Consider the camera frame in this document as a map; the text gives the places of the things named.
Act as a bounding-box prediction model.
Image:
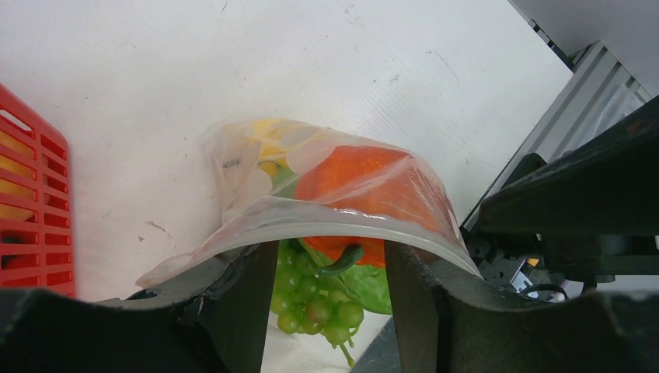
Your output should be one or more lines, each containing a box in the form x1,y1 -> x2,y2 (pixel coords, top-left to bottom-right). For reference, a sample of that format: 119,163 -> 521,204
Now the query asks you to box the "aluminium frame rail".
463,42 -> 656,232

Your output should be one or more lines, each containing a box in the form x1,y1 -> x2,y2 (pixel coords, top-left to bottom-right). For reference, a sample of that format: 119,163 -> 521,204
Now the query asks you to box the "green grape bunch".
270,239 -> 364,368

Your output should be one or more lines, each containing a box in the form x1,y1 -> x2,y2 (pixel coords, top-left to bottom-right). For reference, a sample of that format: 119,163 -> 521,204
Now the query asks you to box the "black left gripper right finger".
385,242 -> 658,372

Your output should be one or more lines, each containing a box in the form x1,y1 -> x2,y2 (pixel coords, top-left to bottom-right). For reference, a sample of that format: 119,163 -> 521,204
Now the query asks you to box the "clear dotted zip top bag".
137,118 -> 478,288

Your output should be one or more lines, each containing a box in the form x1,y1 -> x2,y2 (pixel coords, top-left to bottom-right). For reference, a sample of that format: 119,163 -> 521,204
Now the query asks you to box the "yellow toy food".
225,118 -> 305,178

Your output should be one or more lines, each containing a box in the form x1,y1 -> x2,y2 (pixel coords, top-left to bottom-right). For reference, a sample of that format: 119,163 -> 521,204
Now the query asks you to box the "green leaf vegetable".
294,236 -> 392,315

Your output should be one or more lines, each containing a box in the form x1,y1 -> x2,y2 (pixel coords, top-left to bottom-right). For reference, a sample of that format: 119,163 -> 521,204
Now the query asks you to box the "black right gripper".
479,99 -> 658,283

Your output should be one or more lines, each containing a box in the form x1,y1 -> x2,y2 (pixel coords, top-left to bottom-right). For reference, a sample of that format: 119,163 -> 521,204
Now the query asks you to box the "red plastic shopping basket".
1,86 -> 76,298

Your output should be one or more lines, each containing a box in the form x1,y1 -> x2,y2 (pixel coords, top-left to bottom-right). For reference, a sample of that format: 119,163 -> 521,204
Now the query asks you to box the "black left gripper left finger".
1,242 -> 278,372

